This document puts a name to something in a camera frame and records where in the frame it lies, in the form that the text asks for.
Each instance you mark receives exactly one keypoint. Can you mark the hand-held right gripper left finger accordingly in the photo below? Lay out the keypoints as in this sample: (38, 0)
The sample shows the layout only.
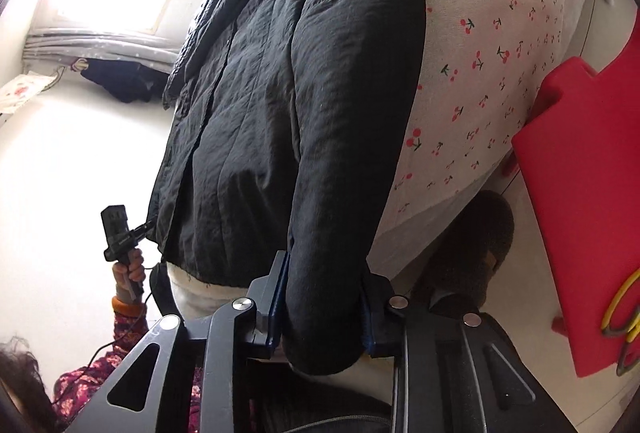
(270, 313)

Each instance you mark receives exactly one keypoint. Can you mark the person's left hand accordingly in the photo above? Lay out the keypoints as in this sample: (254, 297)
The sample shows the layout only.
(122, 278)

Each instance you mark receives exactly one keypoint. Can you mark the person's left forearm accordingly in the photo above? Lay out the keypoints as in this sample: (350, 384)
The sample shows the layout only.
(125, 338)

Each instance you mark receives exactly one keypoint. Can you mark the red plastic chair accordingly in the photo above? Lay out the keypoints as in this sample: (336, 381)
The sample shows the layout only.
(585, 188)

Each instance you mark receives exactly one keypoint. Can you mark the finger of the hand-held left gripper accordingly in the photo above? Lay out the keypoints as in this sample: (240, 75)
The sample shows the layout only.
(144, 230)

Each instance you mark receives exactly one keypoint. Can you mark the person's head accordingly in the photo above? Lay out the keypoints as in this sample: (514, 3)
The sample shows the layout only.
(22, 388)

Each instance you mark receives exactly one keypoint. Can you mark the cherry print cloth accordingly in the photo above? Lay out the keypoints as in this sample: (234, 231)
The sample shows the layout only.
(25, 95)

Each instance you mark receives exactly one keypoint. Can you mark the grey patterned curtain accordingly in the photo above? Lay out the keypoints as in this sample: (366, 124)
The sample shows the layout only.
(110, 48)

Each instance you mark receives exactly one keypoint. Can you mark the dark hanging clothes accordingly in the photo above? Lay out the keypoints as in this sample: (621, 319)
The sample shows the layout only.
(130, 80)

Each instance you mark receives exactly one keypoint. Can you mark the black quilted garment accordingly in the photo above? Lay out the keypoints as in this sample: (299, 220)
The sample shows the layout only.
(197, 43)

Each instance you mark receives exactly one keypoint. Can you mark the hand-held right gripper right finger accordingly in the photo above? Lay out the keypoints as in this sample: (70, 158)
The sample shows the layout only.
(376, 325)

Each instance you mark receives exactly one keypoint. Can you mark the large black coat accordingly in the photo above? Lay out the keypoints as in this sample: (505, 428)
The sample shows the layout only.
(300, 113)

